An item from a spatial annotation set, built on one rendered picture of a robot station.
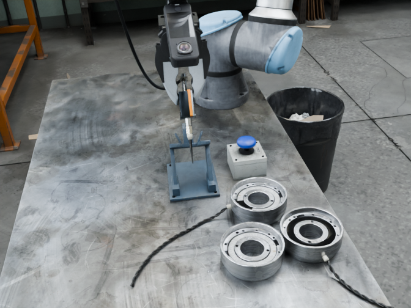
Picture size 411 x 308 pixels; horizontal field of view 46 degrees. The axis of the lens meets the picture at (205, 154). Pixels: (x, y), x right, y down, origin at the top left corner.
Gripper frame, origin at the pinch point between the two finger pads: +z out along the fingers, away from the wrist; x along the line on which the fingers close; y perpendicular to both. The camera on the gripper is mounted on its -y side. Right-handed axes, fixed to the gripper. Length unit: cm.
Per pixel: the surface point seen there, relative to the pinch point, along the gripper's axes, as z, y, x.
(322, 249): 15.8, -26.2, -18.7
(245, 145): 12.5, 1.8, -11.5
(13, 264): 19.5, -17.5, 32.5
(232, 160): 15.2, 0.8, -8.6
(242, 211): 16.4, -14.2, -7.9
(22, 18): 88, 377, 126
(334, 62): 100, 239, -121
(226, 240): 16.6, -20.8, -4.0
